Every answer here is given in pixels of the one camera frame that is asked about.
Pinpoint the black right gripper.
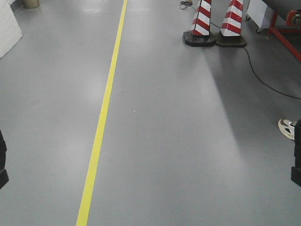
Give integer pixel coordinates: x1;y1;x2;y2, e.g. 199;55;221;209
291;120;301;186

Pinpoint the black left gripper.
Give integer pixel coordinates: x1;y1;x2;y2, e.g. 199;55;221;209
0;133;9;188

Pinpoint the right red-white traffic cone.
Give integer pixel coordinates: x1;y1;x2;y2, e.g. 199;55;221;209
214;0;246;48

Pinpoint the red-white traffic cone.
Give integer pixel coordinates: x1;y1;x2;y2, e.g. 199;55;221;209
214;0;246;48
183;0;216;47

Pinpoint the left red-white traffic cone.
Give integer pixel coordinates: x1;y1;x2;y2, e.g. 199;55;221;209
183;0;216;47

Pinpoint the black floor cable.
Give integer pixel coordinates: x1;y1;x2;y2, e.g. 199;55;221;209
180;1;301;100

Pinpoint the red conveyor frame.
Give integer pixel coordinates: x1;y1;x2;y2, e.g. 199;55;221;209
244;0;301;62

